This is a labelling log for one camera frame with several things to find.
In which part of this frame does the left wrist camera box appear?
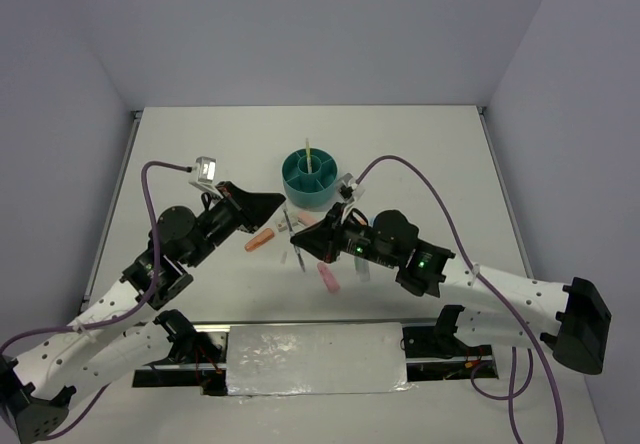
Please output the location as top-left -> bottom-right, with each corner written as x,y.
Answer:
189,156 -> 217,189

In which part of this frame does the purple gel pen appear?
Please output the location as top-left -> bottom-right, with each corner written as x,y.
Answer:
282,208 -> 306,272

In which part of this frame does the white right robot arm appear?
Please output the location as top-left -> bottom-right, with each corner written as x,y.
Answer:
290,204 -> 612,375

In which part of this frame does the pink capsule correction tape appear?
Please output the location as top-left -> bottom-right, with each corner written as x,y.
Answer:
317,262 -> 341,294

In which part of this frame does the yellow gel pen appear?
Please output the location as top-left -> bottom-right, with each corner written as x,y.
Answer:
305,138 -> 313,174

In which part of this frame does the orange capsule correction tape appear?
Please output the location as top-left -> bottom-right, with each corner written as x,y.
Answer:
244,228 -> 275,252

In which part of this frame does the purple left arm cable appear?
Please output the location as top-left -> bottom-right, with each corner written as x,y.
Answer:
0,160 -> 194,440

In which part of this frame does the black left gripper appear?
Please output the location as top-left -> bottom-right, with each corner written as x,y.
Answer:
186,182 -> 286,268

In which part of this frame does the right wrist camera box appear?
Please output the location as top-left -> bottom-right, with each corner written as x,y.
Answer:
335,173 -> 365,208

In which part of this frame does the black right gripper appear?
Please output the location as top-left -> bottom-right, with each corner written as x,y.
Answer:
291,201 -> 399,268

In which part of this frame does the teal round divided organizer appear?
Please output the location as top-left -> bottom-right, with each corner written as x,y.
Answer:
281,148 -> 338,209

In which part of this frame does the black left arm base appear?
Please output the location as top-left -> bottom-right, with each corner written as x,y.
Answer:
132,310 -> 229,397

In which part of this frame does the silver foil tape sheet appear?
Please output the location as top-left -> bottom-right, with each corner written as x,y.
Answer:
226,323 -> 410,396

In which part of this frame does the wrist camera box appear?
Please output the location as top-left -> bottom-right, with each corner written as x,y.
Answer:
189,156 -> 217,189
335,173 -> 365,208

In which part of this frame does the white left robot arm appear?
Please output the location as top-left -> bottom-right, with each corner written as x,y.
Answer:
1,181 -> 285,443

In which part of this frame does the grey translucent highlighter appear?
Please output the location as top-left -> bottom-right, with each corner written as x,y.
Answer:
354,257 -> 371,282

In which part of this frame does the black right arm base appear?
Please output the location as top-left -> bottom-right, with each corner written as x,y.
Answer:
400,305 -> 498,383

